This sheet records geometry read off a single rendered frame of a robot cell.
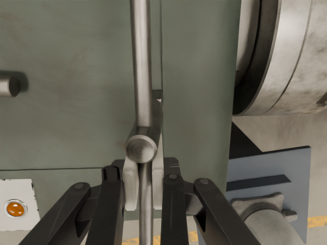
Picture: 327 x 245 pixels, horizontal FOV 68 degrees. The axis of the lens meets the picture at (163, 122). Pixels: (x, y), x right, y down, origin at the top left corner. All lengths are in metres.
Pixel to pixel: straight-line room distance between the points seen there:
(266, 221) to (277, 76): 0.61
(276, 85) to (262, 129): 1.43
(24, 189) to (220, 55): 0.28
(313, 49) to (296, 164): 0.71
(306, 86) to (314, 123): 1.57
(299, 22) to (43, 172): 0.34
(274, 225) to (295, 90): 0.56
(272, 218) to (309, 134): 1.14
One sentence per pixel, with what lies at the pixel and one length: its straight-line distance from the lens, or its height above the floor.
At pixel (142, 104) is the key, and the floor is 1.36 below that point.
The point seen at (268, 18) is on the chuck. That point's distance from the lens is 0.33.
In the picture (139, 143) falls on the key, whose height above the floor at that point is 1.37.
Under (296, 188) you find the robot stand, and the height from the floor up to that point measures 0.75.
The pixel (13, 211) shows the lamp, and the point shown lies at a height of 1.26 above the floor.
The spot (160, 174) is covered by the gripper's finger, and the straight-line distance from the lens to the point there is 0.16.
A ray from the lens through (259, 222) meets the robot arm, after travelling 0.87.
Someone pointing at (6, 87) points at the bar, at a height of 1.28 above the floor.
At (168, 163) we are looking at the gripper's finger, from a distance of 0.18.
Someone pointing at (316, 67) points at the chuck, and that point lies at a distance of 0.35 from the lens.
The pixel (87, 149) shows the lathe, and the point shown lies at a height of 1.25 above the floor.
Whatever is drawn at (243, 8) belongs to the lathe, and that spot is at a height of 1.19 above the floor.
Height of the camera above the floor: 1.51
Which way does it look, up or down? 72 degrees down
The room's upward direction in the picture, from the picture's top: 174 degrees clockwise
